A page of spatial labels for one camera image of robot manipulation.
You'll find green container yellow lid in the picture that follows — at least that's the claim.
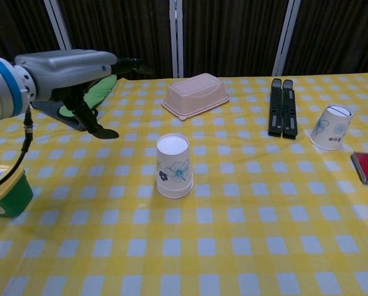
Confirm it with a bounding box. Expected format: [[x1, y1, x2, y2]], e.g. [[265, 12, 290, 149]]
[[0, 164, 34, 218]]

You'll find white partition frame post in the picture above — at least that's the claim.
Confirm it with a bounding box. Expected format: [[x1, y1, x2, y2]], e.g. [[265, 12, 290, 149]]
[[169, 0, 185, 79], [43, 0, 74, 51], [271, 0, 303, 78]]

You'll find yellow white checked tablecloth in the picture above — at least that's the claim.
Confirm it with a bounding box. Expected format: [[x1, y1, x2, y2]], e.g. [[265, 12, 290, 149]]
[[0, 72, 368, 296]]

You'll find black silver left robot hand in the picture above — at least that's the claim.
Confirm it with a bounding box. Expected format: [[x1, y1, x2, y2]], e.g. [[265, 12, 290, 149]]
[[14, 49, 154, 140]]

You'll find white floral paper cup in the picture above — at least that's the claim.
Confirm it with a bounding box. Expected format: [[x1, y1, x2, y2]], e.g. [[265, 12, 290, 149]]
[[156, 180, 194, 199], [155, 133, 193, 191]]

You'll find pink plastic lunch box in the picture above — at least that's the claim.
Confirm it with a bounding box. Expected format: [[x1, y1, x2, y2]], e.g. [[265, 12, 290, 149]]
[[161, 72, 231, 121]]

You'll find white paper cup black-lined base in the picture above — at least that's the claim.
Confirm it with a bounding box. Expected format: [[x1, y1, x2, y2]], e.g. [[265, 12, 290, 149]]
[[308, 104, 356, 151]]

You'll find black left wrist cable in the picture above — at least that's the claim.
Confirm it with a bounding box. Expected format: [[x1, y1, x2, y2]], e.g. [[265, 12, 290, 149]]
[[0, 110, 34, 195]]

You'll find grey green microfibre cloth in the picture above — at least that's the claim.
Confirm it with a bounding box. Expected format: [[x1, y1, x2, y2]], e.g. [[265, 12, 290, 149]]
[[31, 73, 118, 133]]

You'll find black corrugated partition panel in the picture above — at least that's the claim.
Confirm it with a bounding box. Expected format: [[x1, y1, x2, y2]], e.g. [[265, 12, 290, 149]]
[[182, 0, 292, 78], [0, 0, 63, 61], [57, 0, 174, 80], [283, 0, 368, 76]]

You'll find black folding stand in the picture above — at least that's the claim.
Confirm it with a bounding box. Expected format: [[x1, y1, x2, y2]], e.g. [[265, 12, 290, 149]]
[[267, 78, 299, 141]]

